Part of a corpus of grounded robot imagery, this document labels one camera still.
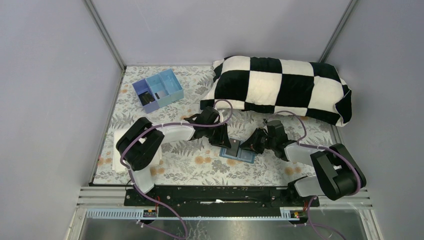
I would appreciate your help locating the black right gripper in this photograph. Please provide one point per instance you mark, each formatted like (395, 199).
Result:
(258, 141)

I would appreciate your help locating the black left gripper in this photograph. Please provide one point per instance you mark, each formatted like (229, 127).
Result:
(218, 135)

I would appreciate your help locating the blue card holder wallet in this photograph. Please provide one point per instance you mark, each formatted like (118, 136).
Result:
(243, 155)

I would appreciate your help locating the black and white checkered pillow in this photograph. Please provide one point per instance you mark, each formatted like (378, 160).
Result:
(271, 85)

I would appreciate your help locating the black VIP credit card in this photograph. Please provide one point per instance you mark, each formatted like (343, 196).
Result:
(146, 98)

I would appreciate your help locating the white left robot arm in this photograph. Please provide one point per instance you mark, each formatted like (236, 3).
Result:
(138, 146)

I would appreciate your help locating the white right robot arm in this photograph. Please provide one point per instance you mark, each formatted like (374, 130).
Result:
(336, 173)

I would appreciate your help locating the floral patterned table mat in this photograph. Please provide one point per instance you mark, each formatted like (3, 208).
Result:
(187, 162)

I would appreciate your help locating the blue compartment organizer box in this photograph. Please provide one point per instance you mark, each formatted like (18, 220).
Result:
(163, 86)

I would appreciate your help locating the white folded towel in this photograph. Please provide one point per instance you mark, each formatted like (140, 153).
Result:
(116, 164)

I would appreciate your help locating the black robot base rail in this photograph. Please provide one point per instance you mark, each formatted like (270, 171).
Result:
(195, 196)

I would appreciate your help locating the perforated metal cable tray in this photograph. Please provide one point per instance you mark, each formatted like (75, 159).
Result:
(209, 212)

